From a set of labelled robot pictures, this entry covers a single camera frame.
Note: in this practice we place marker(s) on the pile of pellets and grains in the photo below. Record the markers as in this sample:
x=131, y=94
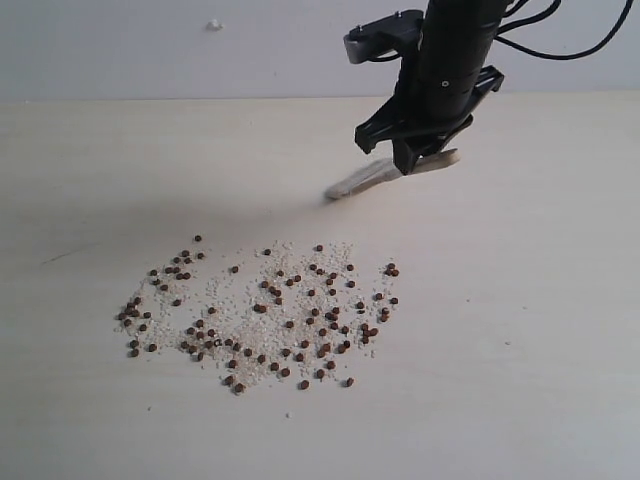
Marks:
x=275, y=314

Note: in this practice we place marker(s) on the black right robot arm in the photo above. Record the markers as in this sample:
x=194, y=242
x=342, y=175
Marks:
x=465, y=7

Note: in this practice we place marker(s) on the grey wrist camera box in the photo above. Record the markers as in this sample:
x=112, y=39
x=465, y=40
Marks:
x=371, y=42

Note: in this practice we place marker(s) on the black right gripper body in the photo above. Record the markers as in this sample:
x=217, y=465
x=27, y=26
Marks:
x=440, y=82

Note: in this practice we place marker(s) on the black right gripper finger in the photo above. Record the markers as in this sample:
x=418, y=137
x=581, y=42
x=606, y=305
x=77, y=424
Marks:
x=408, y=151
x=442, y=140

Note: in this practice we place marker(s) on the white blob on wall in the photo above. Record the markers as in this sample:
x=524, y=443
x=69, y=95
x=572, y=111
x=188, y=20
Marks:
x=214, y=25

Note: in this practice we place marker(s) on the wooden paint brush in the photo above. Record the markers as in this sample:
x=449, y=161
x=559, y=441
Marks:
x=383, y=171

